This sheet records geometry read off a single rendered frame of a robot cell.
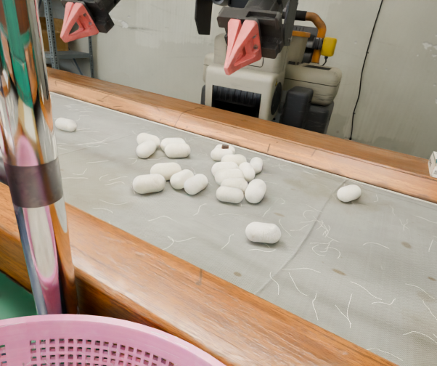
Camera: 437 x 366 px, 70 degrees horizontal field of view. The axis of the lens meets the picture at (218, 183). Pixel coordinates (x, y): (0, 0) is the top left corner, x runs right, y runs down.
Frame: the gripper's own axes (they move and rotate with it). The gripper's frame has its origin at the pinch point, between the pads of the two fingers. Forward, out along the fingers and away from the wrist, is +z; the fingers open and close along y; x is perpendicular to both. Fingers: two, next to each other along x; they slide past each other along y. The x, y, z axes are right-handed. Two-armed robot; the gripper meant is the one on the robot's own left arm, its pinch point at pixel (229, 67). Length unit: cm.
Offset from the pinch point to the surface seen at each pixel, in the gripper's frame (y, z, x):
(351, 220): 23.3, 16.6, 1.5
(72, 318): 11.8, 34.8, -17.9
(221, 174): 8.2, 17.7, -1.8
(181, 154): -0.2, 15.5, 1.3
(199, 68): -118, -120, 138
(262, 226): 16.4, 23.2, -6.4
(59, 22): -248, -112, 106
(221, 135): -0.4, 6.6, 9.0
